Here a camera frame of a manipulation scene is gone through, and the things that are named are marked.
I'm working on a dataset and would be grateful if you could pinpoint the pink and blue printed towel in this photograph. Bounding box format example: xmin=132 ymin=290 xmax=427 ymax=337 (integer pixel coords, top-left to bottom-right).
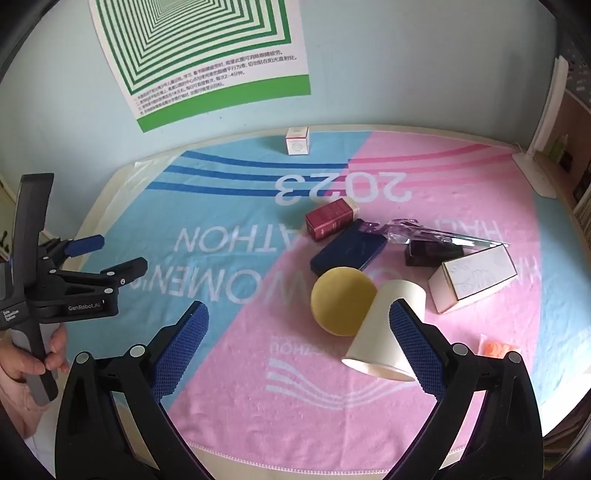
xmin=76 ymin=124 xmax=585 ymax=472

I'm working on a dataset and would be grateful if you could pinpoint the person's pink clothing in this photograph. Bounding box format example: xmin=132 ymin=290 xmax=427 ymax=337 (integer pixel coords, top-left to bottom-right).
xmin=0 ymin=369 xmax=47 ymax=439

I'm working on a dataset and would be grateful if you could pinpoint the white paper cup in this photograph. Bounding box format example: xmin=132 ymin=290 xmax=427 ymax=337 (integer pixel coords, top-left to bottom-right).
xmin=341 ymin=279 xmax=426 ymax=383

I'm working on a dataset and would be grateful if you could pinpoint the person's left hand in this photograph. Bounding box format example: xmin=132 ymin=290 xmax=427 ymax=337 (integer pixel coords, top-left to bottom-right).
xmin=0 ymin=323 xmax=70 ymax=384

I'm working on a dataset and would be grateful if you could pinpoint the orange candy clear wrapper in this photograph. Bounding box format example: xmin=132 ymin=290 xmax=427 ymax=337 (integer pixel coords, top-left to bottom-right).
xmin=478 ymin=333 xmax=522 ymax=361

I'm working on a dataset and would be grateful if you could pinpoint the white floral box gold edge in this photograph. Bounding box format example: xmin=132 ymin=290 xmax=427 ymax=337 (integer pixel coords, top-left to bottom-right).
xmin=427 ymin=244 xmax=519 ymax=315

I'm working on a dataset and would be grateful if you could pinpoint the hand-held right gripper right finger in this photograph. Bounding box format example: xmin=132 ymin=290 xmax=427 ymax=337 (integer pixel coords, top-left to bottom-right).
xmin=389 ymin=298 xmax=543 ymax=480

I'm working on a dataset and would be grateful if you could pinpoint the purple foil wrapper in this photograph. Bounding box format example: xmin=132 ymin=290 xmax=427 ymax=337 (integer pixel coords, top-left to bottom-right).
xmin=362 ymin=219 xmax=455 ymax=245

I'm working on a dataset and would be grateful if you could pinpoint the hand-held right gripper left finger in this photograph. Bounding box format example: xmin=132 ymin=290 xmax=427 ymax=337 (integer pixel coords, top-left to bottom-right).
xmin=54 ymin=301 xmax=211 ymax=480

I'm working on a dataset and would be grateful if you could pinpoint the dark red box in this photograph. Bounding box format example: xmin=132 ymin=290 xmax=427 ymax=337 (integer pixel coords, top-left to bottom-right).
xmin=305 ymin=196 xmax=360 ymax=241

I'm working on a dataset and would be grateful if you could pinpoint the navy blue box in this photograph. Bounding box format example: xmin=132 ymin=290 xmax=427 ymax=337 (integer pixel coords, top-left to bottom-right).
xmin=309 ymin=219 xmax=387 ymax=277

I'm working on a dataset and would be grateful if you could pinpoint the dark maroon box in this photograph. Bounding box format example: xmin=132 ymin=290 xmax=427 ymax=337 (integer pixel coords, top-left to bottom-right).
xmin=405 ymin=240 xmax=464 ymax=267

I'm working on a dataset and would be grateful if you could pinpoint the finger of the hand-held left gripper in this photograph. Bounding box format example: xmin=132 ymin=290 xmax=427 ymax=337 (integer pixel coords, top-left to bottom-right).
xmin=44 ymin=257 xmax=149 ymax=301
xmin=39 ymin=234 xmax=105 ymax=271

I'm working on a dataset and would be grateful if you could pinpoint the small white box red top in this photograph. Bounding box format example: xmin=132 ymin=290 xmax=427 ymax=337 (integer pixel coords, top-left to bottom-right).
xmin=284 ymin=126 xmax=311 ymax=156

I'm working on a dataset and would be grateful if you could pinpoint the green striped wall poster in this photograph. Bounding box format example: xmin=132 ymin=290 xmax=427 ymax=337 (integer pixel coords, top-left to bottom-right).
xmin=88 ymin=0 xmax=311 ymax=134

